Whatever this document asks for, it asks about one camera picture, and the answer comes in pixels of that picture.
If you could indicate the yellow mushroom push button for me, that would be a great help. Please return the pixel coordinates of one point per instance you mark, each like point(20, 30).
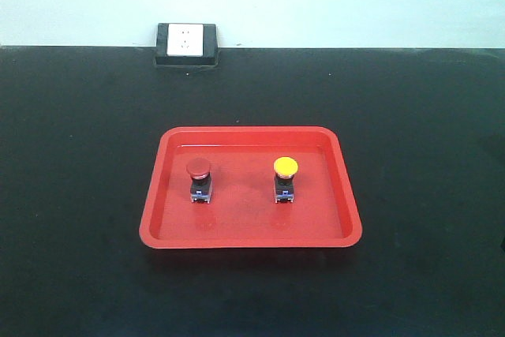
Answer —
point(285, 168)

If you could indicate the red mushroom push button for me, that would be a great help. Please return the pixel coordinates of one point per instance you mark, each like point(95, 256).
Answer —
point(199, 170)

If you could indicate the red plastic tray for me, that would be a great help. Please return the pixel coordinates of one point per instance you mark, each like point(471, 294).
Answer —
point(242, 212)

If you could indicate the black white power socket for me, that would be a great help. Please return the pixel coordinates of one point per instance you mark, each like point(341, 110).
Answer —
point(180, 44)

